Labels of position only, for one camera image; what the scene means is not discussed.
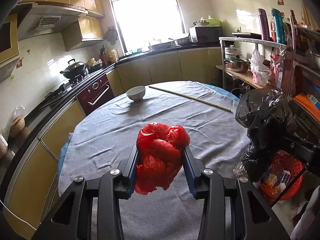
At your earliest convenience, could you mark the red plastic bag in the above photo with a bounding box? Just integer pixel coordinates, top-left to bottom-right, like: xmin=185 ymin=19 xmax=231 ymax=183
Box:
xmin=135 ymin=122 xmax=190 ymax=195

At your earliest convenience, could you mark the steel pot on shelf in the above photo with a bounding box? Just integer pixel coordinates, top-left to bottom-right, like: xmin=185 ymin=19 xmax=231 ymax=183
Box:
xmin=224 ymin=55 xmax=249 ymax=73

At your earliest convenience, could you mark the orange white medicine box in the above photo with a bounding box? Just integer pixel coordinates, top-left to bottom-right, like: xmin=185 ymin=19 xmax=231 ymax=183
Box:
xmin=263 ymin=173 xmax=278 ymax=187

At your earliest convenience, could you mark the teal thermos bottle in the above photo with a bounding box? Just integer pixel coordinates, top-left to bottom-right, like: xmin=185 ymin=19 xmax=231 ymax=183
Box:
xmin=271 ymin=8 xmax=285 ymax=44

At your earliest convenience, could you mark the red plastic trash basket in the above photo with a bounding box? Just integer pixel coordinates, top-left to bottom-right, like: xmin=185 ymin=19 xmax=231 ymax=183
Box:
xmin=258 ymin=151 xmax=304 ymax=203

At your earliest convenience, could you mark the black plastic bag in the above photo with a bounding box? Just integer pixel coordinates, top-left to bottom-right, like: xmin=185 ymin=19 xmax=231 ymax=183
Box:
xmin=233 ymin=87 xmax=296 ymax=183

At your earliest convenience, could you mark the black microwave oven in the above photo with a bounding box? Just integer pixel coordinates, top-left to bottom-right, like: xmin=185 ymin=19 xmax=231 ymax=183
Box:
xmin=189 ymin=26 xmax=223 ymax=43

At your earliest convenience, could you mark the range hood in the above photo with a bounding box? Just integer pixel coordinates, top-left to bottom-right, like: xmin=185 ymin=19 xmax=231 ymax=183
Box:
xmin=13 ymin=1 xmax=88 ymax=41

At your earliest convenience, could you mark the dark red oven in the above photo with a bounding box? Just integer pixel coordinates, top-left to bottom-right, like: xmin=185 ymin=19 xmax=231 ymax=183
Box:
xmin=76 ymin=74 xmax=114 ymax=116

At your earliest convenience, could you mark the brown clay pot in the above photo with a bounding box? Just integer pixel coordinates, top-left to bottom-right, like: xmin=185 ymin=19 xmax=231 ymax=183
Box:
xmin=9 ymin=115 xmax=25 ymax=138

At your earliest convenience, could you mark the black wok with lid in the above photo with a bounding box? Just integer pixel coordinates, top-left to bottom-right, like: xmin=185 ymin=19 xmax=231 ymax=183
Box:
xmin=60 ymin=59 xmax=87 ymax=79

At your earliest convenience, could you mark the white ceramic jar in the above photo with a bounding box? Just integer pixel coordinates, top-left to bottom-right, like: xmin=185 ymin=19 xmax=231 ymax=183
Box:
xmin=0 ymin=134 xmax=8 ymax=159

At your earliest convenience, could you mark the metal storage shelf rack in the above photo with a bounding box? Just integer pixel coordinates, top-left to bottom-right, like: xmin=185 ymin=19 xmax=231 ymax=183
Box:
xmin=215 ymin=23 xmax=320 ymax=140

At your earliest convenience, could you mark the purple thermos bottle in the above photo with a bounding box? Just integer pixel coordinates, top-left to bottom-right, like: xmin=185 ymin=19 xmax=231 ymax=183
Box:
xmin=258 ymin=8 xmax=270 ymax=41

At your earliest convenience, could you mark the long wooden stick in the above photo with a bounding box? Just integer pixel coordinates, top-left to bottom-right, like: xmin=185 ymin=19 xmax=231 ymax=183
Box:
xmin=149 ymin=86 xmax=232 ymax=112

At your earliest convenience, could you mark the grey tablecloth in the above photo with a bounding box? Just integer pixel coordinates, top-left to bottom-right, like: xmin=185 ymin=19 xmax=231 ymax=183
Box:
xmin=58 ymin=81 xmax=248 ymax=239

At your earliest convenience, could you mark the blue under cloth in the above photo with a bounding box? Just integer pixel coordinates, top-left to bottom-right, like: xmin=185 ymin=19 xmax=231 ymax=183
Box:
xmin=57 ymin=138 xmax=71 ymax=179

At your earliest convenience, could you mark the white pink plastic bag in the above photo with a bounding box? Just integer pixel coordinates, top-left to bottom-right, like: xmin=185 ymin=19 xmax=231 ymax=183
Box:
xmin=248 ymin=49 xmax=271 ymax=86

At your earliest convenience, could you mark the white ceramic bowl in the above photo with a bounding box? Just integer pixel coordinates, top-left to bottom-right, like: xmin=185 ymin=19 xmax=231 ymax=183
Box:
xmin=126 ymin=86 xmax=146 ymax=101

